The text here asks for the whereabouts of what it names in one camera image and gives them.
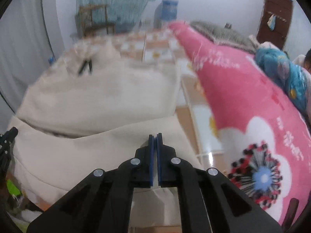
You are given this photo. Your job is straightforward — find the beige zip hoodie black stripes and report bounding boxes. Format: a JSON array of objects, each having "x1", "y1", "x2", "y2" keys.
[{"x1": 10, "y1": 40, "x2": 201, "y2": 204}]

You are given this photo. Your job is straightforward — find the brown wooden door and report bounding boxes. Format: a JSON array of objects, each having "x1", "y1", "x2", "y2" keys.
[{"x1": 257, "y1": 0, "x2": 293, "y2": 50}]

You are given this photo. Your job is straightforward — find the blue patterned quilt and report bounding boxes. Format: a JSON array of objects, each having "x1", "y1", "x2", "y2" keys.
[{"x1": 255, "y1": 48, "x2": 310, "y2": 115}]

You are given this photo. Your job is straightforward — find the blue water dispenser bottle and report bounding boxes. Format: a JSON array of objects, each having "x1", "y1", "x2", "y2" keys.
[{"x1": 153, "y1": 0, "x2": 179, "y2": 29}]

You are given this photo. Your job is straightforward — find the person in white clothes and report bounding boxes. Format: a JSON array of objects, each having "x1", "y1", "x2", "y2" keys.
[{"x1": 293, "y1": 50, "x2": 311, "y2": 79}]

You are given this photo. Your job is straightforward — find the pink floral blanket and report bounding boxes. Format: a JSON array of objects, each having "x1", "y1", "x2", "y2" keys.
[{"x1": 169, "y1": 22, "x2": 310, "y2": 231}]

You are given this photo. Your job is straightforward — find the blue cloth hanging on door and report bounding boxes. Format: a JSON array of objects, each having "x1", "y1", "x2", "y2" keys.
[{"x1": 267, "y1": 14, "x2": 276, "y2": 31}]

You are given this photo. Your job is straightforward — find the checkered ginkgo pattern bed sheet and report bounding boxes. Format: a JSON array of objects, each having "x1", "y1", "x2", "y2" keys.
[{"x1": 48, "y1": 27, "x2": 229, "y2": 175}]

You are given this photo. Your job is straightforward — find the white curtain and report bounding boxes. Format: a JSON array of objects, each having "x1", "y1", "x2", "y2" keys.
[{"x1": 0, "y1": 0, "x2": 61, "y2": 127}]

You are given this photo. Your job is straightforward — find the wooden chair black seat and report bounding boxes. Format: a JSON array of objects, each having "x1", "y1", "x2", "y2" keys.
[{"x1": 76, "y1": 4, "x2": 116, "y2": 37}]

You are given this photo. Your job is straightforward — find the grey knitted blanket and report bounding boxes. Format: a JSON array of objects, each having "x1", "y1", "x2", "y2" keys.
[{"x1": 190, "y1": 21, "x2": 260, "y2": 54}]

